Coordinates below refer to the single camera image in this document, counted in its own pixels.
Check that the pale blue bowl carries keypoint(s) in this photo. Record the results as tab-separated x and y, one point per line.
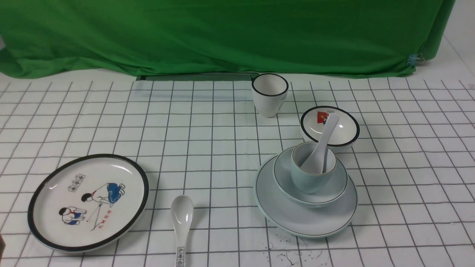
330	192

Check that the plain white ceramic spoon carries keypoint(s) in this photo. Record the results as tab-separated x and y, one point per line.
323	144

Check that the pale blue cup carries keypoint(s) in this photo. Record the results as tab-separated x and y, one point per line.
307	182

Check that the white black-rimmed cup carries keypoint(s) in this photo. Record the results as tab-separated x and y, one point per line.
269	92

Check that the small illustrated black-rimmed bowl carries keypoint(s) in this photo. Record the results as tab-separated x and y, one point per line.
344	135

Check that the white spoon with label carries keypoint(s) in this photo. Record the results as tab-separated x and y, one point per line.
182	210

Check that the pale blue large plate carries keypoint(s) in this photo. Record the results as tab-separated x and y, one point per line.
299	220

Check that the black-rimmed illustrated plate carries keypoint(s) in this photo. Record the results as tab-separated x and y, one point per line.
88	203

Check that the white grid tablecloth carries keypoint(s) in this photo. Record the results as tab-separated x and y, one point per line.
413	167

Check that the blue binder clip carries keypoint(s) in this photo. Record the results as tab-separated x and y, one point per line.
415	59

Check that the green backdrop cloth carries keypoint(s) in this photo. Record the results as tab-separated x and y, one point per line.
350	38

